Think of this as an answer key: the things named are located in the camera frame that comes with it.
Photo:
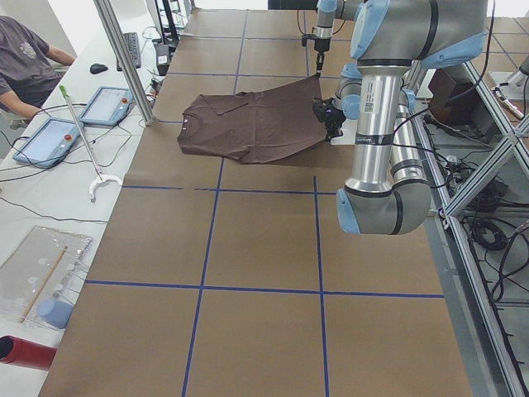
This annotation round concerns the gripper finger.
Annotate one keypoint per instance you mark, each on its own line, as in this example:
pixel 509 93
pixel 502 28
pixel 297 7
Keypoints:
pixel 319 64

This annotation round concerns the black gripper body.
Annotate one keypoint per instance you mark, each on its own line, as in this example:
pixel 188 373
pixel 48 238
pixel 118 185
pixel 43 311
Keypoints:
pixel 321 45
pixel 333 118

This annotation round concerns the dark brown t-shirt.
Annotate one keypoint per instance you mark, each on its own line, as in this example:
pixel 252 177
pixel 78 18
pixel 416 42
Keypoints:
pixel 254 127

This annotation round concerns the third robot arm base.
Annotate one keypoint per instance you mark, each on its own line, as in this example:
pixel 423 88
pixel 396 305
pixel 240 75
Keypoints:
pixel 511 85

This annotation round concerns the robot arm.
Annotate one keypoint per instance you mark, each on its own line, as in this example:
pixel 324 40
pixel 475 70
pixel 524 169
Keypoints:
pixel 387 191
pixel 327 12

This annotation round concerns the black box with label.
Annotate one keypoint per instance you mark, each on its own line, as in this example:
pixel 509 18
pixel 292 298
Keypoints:
pixel 163 60

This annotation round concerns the black keyboard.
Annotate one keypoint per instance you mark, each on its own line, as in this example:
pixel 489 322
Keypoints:
pixel 133 46

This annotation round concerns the far teach pendant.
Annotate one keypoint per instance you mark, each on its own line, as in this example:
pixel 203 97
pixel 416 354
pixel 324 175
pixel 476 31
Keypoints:
pixel 107 107

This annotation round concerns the teach pendant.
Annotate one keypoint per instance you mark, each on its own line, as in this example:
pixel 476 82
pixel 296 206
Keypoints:
pixel 49 145
pixel 107 107

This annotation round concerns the black computer mouse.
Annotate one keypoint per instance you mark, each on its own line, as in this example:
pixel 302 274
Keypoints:
pixel 97 68

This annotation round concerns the reacher grabber stick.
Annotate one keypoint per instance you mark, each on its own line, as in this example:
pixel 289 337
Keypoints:
pixel 100 178

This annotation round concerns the near teach pendant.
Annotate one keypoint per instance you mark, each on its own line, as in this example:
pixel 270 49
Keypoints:
pixel 49 145

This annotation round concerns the person in grey shirt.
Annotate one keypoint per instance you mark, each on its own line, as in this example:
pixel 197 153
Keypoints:
pixel 27 76

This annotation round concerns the wooden stick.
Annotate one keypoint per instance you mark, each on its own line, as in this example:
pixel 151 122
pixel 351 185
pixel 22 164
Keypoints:
pixel 39 288

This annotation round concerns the clear plastic bag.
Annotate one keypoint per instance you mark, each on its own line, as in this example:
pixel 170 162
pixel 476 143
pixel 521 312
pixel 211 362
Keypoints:
pixel 28 264

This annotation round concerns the blue cup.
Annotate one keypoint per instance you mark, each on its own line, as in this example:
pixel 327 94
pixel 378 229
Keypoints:
pixel 55 312

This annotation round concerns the red cylinder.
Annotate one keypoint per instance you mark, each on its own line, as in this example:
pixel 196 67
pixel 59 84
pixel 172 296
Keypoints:
pixel 21 352

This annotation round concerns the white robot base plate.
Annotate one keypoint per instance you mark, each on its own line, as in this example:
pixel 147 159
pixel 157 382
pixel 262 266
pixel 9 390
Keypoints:
pixel 344 140

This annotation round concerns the aluminium frame post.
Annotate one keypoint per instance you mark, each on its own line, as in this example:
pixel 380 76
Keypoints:
pixel 114 34

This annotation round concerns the aluminium frame rail structure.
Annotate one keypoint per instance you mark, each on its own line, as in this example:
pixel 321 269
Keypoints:
pixel 477 155

